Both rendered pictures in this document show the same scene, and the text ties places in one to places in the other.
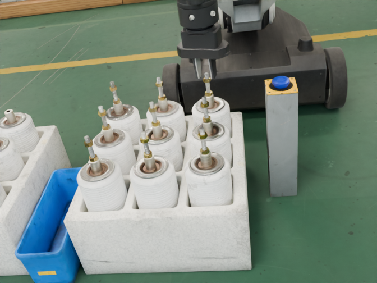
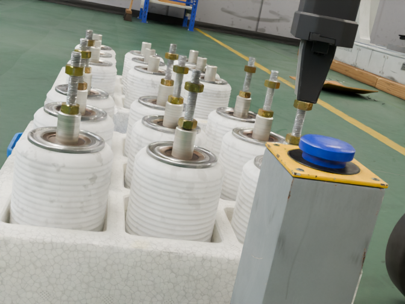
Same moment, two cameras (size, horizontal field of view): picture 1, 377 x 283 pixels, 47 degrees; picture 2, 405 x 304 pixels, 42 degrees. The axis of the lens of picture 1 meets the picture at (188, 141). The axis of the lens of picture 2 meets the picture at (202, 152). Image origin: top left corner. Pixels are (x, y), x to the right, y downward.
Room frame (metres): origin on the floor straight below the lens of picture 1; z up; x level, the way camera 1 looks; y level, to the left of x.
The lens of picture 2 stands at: (0.65, -0.54, 0.41)
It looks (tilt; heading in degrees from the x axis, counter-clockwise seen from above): 16 degrees down; 68
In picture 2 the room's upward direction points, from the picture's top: 11 degrees clockwise
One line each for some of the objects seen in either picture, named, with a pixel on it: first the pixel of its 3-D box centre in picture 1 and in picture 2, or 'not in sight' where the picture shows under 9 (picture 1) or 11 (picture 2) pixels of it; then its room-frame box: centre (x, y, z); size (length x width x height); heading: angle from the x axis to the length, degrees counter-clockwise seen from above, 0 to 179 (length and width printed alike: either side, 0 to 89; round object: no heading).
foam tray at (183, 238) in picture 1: (169, 187); (151, 240); (0.84, 0.07, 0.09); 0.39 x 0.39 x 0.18; 80
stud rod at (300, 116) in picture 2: (207, 87); (298, 123); (0.94, -0.07, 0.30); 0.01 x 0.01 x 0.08
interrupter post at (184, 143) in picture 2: (207, 127); (184, 143); (0.82, -0.05, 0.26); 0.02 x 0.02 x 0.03
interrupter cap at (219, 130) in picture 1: (208, 131); (181, 155); (0.82, -0.05, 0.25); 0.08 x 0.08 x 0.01
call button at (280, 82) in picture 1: (280, 83); (325, 154); (0.87, -0.23, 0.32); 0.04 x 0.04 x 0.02
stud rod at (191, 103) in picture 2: (206, 112); (190, 106); (0.82, -0.05, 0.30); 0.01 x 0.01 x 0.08
